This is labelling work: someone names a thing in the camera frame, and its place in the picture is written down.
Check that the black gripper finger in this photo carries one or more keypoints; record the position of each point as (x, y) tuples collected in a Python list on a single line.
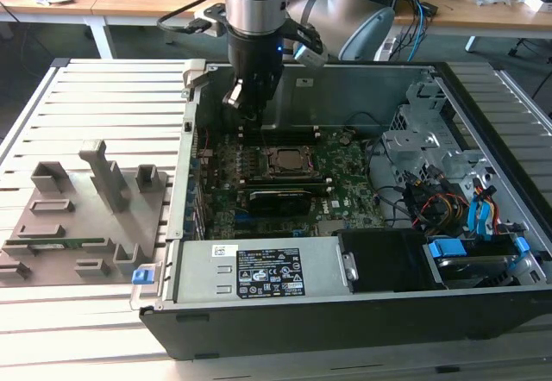
[(265, 90), (235, 96)]

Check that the silver square CPU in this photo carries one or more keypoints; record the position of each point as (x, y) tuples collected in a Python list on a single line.
[(290, 159)]

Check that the CPU socket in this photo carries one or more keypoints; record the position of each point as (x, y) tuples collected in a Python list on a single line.
[(262, 169)]

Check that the white case sticker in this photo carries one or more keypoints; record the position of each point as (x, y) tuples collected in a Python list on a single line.
[(304, 82)]

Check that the grey plastic case latch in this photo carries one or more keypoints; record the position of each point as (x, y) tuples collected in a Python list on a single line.
[(193, 75)]

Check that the black RAM slot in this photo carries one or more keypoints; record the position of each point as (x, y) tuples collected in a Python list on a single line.
[(293, 129), (293, 137), (284, 180), (284, 188)]

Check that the round coin battery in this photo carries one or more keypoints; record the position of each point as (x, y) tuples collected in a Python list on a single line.
[(345, 139)]

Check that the black graphics card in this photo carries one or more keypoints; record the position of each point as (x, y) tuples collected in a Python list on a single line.
[(280, 203)]

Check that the green motherboard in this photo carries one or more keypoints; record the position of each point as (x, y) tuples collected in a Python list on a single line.
[(349, 183)]

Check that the white power strip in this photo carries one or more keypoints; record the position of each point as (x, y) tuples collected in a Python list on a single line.
[(387, 47)]

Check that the metal drive cage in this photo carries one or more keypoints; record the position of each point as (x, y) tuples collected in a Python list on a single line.
[(405, 144)]

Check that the silver power supply unit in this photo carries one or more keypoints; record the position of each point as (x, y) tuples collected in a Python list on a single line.
[(202, 277)]

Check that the grey parts rack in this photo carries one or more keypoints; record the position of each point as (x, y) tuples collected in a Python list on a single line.
[(86, 221)]

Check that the blue plastic latch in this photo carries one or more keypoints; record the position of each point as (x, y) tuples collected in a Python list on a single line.
[(142, 277)]

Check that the black plastic shroud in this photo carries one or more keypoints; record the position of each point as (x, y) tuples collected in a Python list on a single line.
[(384, 260)]

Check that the short wooden desk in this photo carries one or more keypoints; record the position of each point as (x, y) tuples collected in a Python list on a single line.
[(43, 8)]

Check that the green RAM stick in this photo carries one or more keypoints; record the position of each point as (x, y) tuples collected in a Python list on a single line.
[(73, 242)]

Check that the black open PC case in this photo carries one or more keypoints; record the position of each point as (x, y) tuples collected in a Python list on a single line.
[(302, 329)]

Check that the blue disk carrier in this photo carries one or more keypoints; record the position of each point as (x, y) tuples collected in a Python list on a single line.
[(448, 249)]

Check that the silver hard disk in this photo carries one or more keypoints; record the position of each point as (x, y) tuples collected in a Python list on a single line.
[(470, 269)]

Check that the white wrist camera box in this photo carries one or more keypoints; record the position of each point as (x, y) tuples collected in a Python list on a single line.
[(310, 57)]

